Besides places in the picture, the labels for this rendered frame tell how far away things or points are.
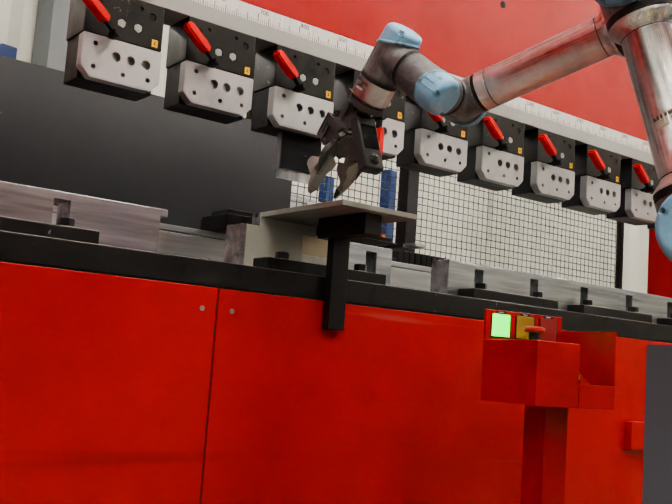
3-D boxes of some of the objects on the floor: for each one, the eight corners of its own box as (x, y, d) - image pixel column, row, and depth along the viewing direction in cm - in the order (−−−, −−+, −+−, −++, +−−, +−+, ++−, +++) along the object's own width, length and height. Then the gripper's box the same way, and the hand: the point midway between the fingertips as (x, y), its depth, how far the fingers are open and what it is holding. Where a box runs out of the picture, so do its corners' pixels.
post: (383, 593, 292) (419, -9, 316) (372, 589, 296) (410, -5, 320) (394, 592, 295) (430, -5, 319) (384, 588, 299) (420, -1, 323)
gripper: (380, 95, 184) (332, 183, 192) (331, 80, 176) (284, 172, 185) (400, 117, 178) (350, 206, 187) (350, 102, 170) (301, 196, 179)
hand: (326, 192), depth 183 cm, fingers open, 5 cm apart
